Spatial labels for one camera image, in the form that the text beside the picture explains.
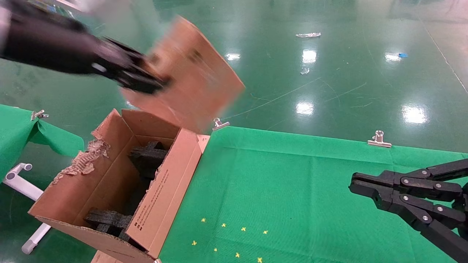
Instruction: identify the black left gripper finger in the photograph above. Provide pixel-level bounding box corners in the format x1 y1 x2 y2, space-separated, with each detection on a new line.
104 37 151 65
117 67 171 94

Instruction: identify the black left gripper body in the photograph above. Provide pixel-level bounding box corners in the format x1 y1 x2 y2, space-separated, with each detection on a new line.
7 0 125 76

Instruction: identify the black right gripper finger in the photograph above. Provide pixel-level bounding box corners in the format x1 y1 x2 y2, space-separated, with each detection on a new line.
348 184 468 263
350 159 468 202

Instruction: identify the small brown cardboard box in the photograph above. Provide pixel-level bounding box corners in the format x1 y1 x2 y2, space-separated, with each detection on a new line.
121 16 246 134

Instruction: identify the large open cardboard carton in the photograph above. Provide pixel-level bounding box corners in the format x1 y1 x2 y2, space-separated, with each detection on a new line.
29 108 211 263

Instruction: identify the black foam insert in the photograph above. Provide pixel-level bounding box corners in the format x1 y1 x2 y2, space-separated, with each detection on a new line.
85 207 147 252
128 140 169 180

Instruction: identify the small green table cloth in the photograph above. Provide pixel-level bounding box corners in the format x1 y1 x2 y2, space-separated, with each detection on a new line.
0 104 85 182

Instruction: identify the large green table cloth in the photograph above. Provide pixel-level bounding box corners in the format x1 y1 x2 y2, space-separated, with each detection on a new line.
159 126 468 263

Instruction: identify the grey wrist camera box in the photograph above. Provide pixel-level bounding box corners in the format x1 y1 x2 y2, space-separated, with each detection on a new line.
55 0 107 14

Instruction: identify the white pipe frame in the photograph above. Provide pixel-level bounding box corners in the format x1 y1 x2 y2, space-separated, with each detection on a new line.
3 163 52 255

